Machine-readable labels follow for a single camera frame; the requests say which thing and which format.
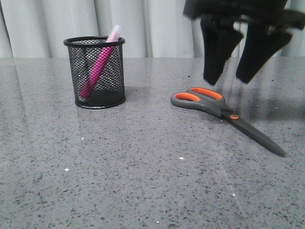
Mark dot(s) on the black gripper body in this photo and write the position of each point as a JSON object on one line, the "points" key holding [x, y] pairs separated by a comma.
{"points": [[269, 12]]}

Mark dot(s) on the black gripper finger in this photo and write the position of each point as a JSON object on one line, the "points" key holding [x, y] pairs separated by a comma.
{"points": [[260, 45], [219, 39]]}

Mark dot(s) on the grey orange scissors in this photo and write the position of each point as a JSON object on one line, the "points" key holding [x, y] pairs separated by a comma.
{"points": [[213, 103]]}

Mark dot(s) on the pink highlighter pen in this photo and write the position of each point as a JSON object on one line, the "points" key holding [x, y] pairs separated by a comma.
{"points": [[100, 64]]}

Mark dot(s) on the black mesh pen cup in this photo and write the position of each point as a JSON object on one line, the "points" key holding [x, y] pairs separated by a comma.
{"points": [[109, 90]]}

